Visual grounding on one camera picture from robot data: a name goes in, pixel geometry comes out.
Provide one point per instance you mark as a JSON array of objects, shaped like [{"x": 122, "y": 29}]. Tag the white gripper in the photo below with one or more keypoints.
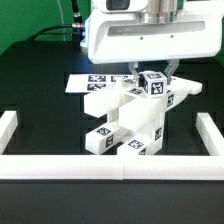
[{"x": 120, "y": 38}]

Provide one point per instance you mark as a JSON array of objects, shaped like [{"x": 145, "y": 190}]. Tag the white tagged cube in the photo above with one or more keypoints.
[{"x": 154, "y": 83}]

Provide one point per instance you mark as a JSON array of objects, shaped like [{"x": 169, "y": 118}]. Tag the white chair seat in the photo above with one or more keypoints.
[{"x": 153, "y": 127}]

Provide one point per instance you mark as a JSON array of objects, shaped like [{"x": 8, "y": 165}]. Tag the white chair back frame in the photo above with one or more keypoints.
[{"x": 136, "y": 108}]

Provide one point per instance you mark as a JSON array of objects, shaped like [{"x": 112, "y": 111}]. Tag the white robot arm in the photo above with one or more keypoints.
[{"x": 153, "y": 11}]

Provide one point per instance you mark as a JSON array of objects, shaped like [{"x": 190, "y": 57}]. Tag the white marker sheet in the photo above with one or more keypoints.
[{"x": 84, "y": 83}]

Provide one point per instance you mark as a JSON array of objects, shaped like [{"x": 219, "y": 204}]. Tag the white right fence bar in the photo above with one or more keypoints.
[{"x": 210, "y": 134}]

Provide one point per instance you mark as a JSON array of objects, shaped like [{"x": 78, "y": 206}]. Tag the white fence bar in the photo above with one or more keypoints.
[
  {"x": 8, "y": 124},
  {"x": 210, "y": 134},
  {"x": 112, "y": 167}
]

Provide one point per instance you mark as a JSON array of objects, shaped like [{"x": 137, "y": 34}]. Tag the white left fence bar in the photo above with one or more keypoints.
[{"x": 8, "y": 124}]

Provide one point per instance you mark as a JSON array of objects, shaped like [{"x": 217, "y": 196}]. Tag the white front fence bar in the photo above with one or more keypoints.
[{"x": 112, "y": 167}]

